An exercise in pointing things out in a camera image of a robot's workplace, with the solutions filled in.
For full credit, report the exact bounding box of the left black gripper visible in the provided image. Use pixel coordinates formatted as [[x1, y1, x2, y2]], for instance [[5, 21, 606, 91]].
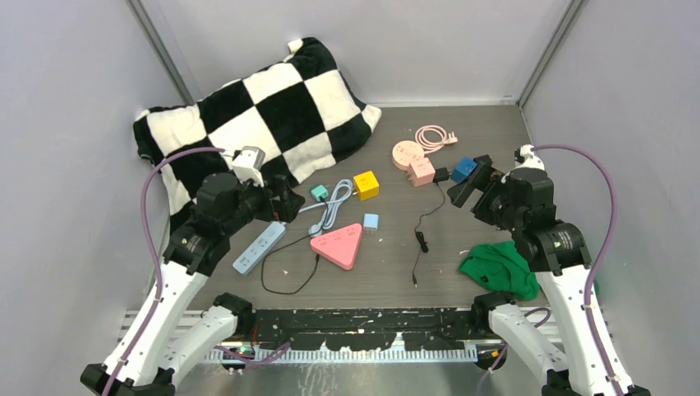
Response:
[[222, 172, 304, 235]]

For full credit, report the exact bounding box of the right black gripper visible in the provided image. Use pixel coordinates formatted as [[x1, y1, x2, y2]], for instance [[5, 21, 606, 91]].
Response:
[[447, 160, 524, 233]]

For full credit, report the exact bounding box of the black power adapter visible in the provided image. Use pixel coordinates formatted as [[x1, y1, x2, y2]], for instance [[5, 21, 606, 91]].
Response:
[[410, 167, 452, 289]]

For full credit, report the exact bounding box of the pink cube socket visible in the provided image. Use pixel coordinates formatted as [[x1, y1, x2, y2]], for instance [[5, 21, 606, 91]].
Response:
[[407, 158, 435, 187]]

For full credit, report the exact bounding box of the light blue plug adapter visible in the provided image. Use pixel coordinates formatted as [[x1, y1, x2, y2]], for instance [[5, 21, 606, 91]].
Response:
[[362, 213, 379, 233]]

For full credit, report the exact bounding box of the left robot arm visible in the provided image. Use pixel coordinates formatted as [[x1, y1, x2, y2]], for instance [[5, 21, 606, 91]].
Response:
[[80, 172, 305, 395]]

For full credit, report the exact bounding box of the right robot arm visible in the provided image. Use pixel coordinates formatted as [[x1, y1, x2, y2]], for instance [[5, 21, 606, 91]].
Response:
[[447, 154, 649, 395]]

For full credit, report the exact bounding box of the blue cube socket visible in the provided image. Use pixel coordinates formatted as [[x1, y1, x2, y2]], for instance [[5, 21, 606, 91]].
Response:
[[450, 157, 477, 184]]

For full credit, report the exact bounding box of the teal usb charger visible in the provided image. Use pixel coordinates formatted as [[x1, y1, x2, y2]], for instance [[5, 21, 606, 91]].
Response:
[[310, 185, 329, 201]]

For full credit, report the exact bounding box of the light blue power strip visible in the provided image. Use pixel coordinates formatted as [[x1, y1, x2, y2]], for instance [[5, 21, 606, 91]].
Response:
[[232, 179, 353, 276]]

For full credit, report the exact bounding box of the pink round power strip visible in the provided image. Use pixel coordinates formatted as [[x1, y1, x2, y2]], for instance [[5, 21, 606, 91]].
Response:
[[391, 125, 458, 171]]

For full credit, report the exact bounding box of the pink triangular power strip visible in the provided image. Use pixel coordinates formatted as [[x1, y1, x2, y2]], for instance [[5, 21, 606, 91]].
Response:
[[310, 223, 363, 271]]

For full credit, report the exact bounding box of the yellow cube socket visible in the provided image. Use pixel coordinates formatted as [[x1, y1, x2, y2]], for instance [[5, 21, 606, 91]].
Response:
[[352, 171, 380, 201]]

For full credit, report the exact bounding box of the black white checkered pillow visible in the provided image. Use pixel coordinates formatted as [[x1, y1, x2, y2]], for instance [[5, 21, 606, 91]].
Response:
[[133, 37, 382, 229]]

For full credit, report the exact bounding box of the green cloth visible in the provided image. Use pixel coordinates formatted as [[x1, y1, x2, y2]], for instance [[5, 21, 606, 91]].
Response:
[[458, 241, 541, 300]]

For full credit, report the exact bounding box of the black usb cable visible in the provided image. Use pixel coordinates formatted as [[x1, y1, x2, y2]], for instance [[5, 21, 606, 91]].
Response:
[[260, 196, 332, 296]]

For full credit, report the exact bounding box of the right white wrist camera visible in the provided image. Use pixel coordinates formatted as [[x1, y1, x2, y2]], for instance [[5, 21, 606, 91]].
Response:
[[513, 144, 545, 171]]

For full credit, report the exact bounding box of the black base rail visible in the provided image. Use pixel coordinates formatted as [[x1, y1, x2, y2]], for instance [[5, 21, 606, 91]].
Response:
[[242, 308, 497, 351]]

